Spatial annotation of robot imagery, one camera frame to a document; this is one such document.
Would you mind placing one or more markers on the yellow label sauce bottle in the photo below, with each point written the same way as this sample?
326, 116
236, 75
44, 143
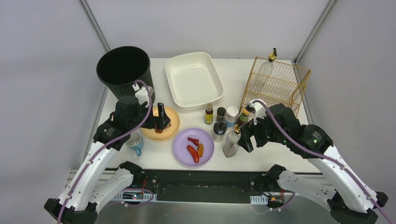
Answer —
209, 114

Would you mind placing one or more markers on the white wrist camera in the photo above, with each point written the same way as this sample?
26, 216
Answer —
142, 94
256, 107

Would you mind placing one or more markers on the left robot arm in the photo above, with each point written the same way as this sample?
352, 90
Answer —
83, 199

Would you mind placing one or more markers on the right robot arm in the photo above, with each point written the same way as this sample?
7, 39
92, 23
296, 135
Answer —
347, 198

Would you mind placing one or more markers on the red sausage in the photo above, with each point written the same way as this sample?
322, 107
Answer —
193, 153

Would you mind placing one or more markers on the brown roasted meat piece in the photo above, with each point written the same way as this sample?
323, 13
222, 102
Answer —
159, 128

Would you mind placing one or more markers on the purple plate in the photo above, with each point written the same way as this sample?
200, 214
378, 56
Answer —
184, 156

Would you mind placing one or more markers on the yellow plate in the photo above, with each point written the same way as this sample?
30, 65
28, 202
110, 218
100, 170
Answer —
169, 132

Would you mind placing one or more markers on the small red meat piece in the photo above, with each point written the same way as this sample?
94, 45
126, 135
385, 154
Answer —
194, 141

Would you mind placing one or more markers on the black lid grinder jar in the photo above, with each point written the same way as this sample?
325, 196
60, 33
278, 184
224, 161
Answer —
219, 131

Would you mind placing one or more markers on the yellow cap sauce bottle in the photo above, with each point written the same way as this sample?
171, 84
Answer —
243, 117

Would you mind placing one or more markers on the clear glass oil bottle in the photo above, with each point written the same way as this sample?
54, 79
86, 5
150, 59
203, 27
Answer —
265, 70

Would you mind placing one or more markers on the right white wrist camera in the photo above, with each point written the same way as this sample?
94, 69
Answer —
256, 107

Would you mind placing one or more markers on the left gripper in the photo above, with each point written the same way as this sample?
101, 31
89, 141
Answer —
156, 114

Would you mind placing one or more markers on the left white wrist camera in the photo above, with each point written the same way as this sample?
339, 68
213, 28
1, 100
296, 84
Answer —
142, 94

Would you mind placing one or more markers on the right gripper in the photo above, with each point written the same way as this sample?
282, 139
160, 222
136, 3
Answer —
254, 134

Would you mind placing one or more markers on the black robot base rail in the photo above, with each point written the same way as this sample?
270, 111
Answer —
204, 186

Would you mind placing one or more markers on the black plastic bin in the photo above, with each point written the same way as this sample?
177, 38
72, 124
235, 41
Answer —
119, 68

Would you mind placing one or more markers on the orange fried nugget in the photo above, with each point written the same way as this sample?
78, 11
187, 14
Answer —
200, 150

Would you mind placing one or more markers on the silver lid salt shaker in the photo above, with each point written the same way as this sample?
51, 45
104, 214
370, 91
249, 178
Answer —
231, 115

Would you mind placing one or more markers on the white rectangular tub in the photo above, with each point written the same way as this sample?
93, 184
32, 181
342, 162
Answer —
193, 80

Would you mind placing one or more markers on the gold wire basket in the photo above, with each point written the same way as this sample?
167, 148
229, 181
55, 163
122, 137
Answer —
283, 83

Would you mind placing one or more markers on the black cap spice jar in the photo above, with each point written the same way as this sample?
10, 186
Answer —
220, 116

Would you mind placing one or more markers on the blue mug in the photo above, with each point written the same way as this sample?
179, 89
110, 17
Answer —
135, 142

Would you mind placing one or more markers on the glass bottle with brown sauce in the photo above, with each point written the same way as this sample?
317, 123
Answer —
230, 145

